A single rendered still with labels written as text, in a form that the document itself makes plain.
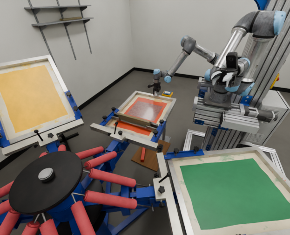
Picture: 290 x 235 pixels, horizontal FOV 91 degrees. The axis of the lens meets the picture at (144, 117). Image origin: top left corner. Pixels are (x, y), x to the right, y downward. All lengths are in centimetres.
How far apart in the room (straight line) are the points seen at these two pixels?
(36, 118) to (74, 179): 89
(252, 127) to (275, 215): 59
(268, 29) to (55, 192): 141
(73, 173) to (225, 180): 100
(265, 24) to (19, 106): 189
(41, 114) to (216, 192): 152
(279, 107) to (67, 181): 167
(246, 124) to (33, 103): 185
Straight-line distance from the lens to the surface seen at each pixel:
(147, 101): 186
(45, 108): 159
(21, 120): 160
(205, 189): 117
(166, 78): 163
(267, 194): 134
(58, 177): 85
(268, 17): 122
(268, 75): 157
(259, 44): 124
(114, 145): 124
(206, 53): 185
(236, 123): 140
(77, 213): 82
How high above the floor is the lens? 196
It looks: 39 degrees down
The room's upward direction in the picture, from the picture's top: 2 degrees counter-clockwise
